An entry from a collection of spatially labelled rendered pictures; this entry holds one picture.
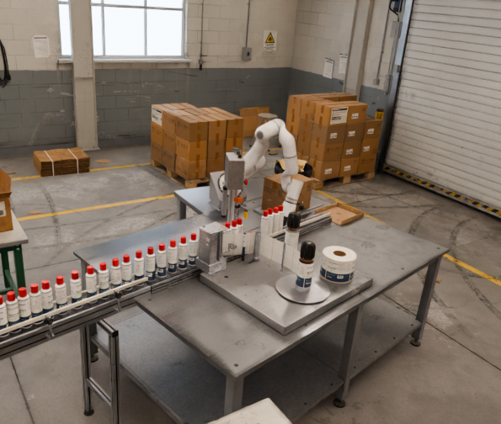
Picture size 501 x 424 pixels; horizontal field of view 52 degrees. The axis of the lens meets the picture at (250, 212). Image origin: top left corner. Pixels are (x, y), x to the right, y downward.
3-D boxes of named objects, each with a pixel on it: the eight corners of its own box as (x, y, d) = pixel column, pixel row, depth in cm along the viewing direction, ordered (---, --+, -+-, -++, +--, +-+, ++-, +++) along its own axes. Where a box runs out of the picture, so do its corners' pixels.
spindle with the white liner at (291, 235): (290, 260, 323) (295, 217, 312) (279, 255, 329) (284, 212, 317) (299, 256, 329) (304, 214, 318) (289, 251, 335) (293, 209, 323)
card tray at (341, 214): (340, 225, 392) (341, 220, 390) (314, 214, 409) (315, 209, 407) (363, 216, 412) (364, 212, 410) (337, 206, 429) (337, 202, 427)
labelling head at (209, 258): (209, 274, 299) (210, 235, 289) (194, 266, 307) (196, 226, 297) (226, 267, 308) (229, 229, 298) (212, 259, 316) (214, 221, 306)
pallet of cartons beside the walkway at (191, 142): (242, 182, 710) (247, 119, 675) (189, 192, 664) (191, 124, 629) (198, 158, 798) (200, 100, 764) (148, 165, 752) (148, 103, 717)
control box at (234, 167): (226, 189, 316) (229, 160, 308) (224, 180, 331) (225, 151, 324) (243, 190, 318) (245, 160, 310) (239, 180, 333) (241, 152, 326)
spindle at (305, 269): (303, 294, 286) (310, 247, 275) (291, 287, 292) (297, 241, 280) (313, 288, 292) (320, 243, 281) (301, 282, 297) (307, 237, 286)
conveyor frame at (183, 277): (151, 294, 285) (151, 286, 284) (140, 285, 292) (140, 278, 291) (331, 223, 395) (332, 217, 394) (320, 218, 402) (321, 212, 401)
